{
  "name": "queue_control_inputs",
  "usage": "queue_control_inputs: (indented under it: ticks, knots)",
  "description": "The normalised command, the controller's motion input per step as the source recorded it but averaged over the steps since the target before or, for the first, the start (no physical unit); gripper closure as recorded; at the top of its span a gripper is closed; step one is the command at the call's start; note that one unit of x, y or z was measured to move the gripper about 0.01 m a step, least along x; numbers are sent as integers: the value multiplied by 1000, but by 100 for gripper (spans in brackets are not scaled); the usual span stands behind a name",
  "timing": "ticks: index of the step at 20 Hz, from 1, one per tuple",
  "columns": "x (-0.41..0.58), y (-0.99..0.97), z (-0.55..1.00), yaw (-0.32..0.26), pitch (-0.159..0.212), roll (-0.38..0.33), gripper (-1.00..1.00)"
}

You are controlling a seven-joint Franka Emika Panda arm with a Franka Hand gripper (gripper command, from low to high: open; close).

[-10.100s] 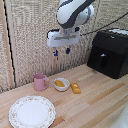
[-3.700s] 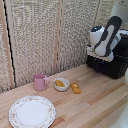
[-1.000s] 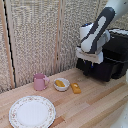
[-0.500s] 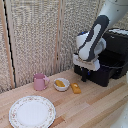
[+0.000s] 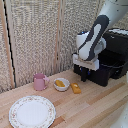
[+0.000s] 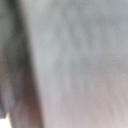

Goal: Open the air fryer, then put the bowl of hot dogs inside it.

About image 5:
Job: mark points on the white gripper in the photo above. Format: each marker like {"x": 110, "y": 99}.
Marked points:
{"x": 85, "y": 62}

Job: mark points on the black air fryer drawer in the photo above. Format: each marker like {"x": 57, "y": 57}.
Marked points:
{"x": 100, "y": 75}

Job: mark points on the orange food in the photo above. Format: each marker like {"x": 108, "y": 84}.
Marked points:
{"x": 60, "y": 83}

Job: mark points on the small white bowl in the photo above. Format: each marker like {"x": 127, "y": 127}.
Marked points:
{"x": 62, "y": 87}

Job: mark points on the white black Franka robot arm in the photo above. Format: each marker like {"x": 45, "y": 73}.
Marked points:
{"x": 95, "y": 36}

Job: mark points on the orange food block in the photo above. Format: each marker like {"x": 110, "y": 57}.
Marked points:
{"x": 75, "y": 88}

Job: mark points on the pink ceramic mug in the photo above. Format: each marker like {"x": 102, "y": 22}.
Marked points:
{"x": 40, "y": 82}

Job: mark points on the woven folding screen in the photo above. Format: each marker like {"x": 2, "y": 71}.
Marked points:
{"x": 33, "y": 36}

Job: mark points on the white floral rim plate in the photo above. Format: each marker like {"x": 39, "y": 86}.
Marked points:
{"x": 32, "y": 112}

